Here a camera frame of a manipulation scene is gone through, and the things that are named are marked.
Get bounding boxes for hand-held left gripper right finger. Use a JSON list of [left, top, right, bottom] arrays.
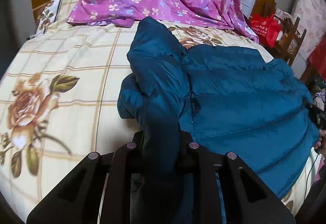
[[178, 131, 294, 224]]

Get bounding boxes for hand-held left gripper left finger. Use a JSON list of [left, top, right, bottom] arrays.
[[26, 131, 145, 224]]

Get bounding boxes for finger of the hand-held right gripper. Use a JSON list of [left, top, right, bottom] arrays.
[[305, 102, 326, 130]]

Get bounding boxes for teal down jacket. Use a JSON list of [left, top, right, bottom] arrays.
[[117, 16, 321, 224]]

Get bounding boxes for person's right hand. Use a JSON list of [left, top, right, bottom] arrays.
[[314, 129, 326, 151]]

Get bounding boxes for red cloth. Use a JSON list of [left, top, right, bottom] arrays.
[[308, 45, 326, 73]]

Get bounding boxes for wooden chair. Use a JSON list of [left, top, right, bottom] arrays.
[[265, 2, 308, 66]]

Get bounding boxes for pale floral curtain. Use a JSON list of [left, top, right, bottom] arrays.
[[290, 0, 326, 61]]

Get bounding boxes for red plastic bag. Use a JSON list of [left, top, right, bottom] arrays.
[[248, 13, 281, 48]]

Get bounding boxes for cream checked floral bed sheet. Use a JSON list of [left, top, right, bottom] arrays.
[[0, 0, 321, 224]]

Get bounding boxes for thin black cable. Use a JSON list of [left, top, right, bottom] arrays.
[[305, 148, 323, 187]]

